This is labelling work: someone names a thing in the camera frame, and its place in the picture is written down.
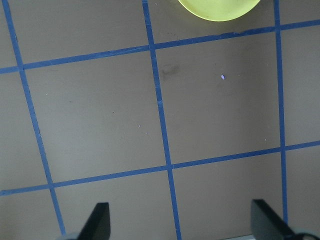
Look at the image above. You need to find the yellow plate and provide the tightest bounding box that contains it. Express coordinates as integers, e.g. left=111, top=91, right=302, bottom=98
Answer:
left=177, top=0, right=261, bottom=22

